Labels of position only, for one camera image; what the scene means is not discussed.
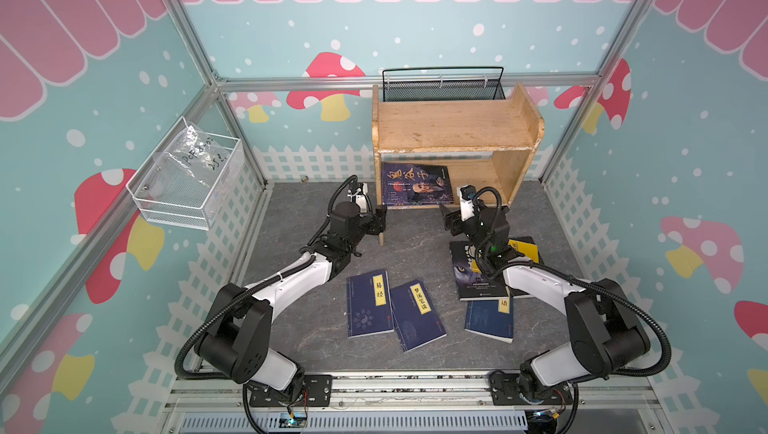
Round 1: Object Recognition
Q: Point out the purple portrait cover book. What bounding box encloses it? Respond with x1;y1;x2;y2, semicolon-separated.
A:
381;163;454;207

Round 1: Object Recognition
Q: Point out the dark wolf cover book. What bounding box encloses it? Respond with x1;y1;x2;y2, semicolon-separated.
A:
449;241;509;302

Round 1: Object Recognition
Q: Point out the yellow cover book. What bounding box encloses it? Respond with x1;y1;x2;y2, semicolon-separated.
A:
470;237;541;275

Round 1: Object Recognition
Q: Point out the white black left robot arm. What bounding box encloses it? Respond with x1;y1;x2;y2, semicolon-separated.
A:
174;175;387;404

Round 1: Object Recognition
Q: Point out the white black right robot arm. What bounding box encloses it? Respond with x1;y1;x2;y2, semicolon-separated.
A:
440;185;672;405

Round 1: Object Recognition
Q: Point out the wooden two-tier bookshelf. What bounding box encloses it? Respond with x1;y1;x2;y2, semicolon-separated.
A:
370;80;547;246

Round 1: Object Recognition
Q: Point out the navy book left yellow label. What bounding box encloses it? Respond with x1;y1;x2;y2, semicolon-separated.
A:
346;269;394;338

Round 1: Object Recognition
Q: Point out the blue book small yellow label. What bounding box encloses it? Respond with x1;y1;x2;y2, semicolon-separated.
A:
464;297;514;344

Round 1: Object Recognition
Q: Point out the navy book tilted yellow label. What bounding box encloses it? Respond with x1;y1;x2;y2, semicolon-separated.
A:
390;280;447;352

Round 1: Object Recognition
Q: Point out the clear plastic bag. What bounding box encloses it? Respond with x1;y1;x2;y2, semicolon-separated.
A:
147;125;231;217

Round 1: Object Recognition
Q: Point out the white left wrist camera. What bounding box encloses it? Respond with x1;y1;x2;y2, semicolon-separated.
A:
347;181;372;214

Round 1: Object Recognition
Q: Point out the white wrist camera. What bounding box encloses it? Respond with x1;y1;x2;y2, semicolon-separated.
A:
347;181;372;214
457;185;476;222

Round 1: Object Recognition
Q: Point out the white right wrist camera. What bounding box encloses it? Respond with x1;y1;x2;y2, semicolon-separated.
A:
457;185;476;222

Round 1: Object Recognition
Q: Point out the black wire mesh basket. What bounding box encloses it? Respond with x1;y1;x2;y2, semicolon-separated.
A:
380;66;506;102

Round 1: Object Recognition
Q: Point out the white wire wall basket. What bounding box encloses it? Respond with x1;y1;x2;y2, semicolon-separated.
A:
126;118;245;231

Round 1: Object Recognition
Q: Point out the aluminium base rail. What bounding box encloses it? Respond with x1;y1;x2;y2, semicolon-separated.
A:
155;370;673;433

